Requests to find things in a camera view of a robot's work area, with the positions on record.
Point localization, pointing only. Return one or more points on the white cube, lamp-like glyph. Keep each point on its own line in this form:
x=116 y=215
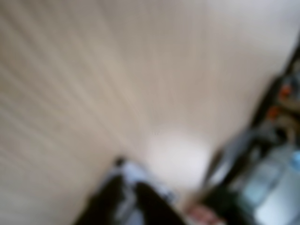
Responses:
x=131 y=171

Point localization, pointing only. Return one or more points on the speckled black gripper right finger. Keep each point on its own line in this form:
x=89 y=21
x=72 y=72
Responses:
x=155 y=211

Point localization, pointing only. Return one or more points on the clear plastic bottle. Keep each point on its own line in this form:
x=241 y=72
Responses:
x=269 y=187

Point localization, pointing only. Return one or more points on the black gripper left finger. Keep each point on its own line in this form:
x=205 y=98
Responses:
x=105 y=204

